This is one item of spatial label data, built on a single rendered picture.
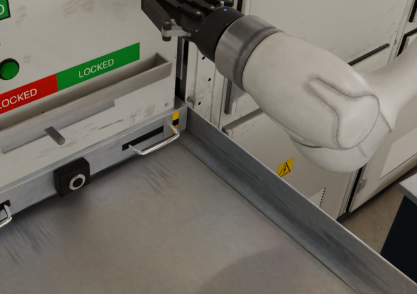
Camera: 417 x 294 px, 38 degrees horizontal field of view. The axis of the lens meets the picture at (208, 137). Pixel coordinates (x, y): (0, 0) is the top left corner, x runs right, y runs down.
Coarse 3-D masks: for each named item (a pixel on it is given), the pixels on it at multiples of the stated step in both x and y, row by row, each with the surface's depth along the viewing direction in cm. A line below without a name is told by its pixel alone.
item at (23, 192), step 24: (144, 120) 115; (96, 144) 109; (120, 144) 112; (144, 144) 117; (48, 168) 103; (96, 168) 111; (0, 192) 98; (24, 192) 102; (48, 192) 106; (0, 216) 101
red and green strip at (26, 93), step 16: (128, 48) 102; (96, 64) 99; (112, 64) 101; (48, 80) 94; (64, 80) 96; (80, 80) 98; (0, 96) 89; (16, 96) 91; (32, 96) 93; (0, 112) 91
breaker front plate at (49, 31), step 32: (32, 0) 84; (64, 0) 88; (96, 0) 92; (128, 0) 96; (0, 32) 83; (32, 32) 87; (64, 32) 91; (96, 32) 95; (128, 32) 100; (160, 32) 105; (32, 64) 90; (64, 64) 94; (128, 64) 104; (64, 96) 98; (128, 96) 108; (160, 96) 114; (0, 128) 92; (64, 128) 101; (96, 128) 107; (0, 160) 96; (32, 160) 101
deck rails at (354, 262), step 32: (192, 128) 123; (224, 160) 119; (256, 160) 110; (256, 192) 113; (288, 192) 107; (288, 224) 108; (320, 224) 104; (320, 256) 103; (352, 256) 101; (352, 288) 99; (384, 288) 98; (416, 288) 92
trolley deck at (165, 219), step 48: (96, 192) 111; (144, 192) 112; (192, 192) 112; (0, 240) 101; (48, 240) 102; (96, 240) 102; (144, 240) 103; (192, 240) 104; (240, 240) 105; (288, 240) 106; (0, 288) 94; (48, 288) 94; (96, 288) 95; (144, 288) 96; (192, 288) 96; (240, 288) 97; (288, 288) 98; (336, 288) 99
